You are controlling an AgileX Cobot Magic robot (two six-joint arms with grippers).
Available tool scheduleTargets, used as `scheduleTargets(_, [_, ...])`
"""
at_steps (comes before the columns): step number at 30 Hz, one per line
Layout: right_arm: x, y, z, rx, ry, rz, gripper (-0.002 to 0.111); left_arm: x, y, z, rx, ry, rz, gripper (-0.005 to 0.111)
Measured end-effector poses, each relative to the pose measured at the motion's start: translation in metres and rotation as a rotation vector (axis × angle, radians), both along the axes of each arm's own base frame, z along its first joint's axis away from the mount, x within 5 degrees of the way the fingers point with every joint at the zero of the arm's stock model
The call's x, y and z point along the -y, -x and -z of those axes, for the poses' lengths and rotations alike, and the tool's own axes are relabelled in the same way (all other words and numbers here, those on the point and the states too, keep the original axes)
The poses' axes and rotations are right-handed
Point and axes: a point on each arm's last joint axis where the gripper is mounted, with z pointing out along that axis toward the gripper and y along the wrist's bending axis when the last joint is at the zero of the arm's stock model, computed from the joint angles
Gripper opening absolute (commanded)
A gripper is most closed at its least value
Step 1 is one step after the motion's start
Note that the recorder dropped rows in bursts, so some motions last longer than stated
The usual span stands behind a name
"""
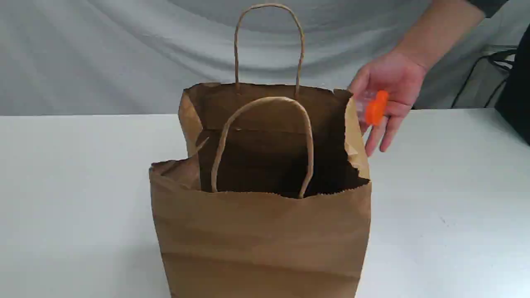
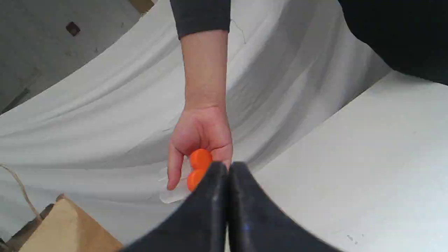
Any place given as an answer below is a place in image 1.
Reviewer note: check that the person's bare hand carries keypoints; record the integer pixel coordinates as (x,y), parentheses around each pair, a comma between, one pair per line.
(402,77)

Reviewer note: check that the clear container with orange lid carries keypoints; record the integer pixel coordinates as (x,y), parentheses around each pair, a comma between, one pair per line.
(371,107)

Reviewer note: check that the brown paper bag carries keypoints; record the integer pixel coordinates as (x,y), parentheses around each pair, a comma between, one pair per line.
(274,198)

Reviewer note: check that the person's bare forearm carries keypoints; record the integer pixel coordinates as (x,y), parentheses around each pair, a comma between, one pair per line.
(438,29)

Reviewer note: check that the black object at right edge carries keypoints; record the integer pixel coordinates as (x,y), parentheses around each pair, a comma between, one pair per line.
(514,102)

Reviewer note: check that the grey backdrop cloth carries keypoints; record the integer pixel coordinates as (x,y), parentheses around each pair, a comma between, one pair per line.
(83,57)

